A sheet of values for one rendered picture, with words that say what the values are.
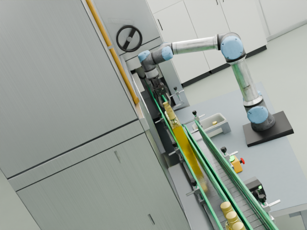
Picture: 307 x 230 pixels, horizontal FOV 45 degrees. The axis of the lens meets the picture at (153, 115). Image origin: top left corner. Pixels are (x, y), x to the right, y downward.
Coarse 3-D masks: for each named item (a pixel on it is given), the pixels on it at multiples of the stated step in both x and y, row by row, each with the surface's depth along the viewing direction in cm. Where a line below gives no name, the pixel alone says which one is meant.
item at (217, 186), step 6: (162, 96) 311; (192, 144) 208; (198, 156) 198; (204, 162) 186; (204, 168) 196; (210, 174) 174; (216, 186) 174; (222, 192) 158; (222, 198) 164; (234, 210) 145
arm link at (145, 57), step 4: (144, 52) 212; (148, 52) 212; (140, 56) 212; (144, 56) 211; (148, 56) 212; (140, 60) 213; (144, 60) 212; (148, 60) 212; (152, 60) 211; (144, 64) 213; (148, 64) 213; (152, 64) 213; (144, 68) 215; (148, 68) 214; (152, 68) 214
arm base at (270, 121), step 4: (268, 112) 230; (268, 116) 228; (272, 116) 231; (268, 120) 229; (272, 120) 229; (252, 124) 233; (256, 124) 230; (260, 124) 228; (264, 124) 228; (268, 124) 228; (272, 124) 229; (252, 128) 235; (256, 128) 231; (260, 128) 229; (264, 128) 228
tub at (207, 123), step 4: (212, 116) 262; (216, 116) 262; (220, 116) 260; (204, 120) 262; (208, 120) 263; (212, 120) 263; (216, 120) 263; (220, 120) 263; (224, 120) 247; (204, 124) 263; (208, 124) 263; (212, 124) 263; (216, 124) 248; (220, 124) 248; (204, 128) 264; (208, 128) 247
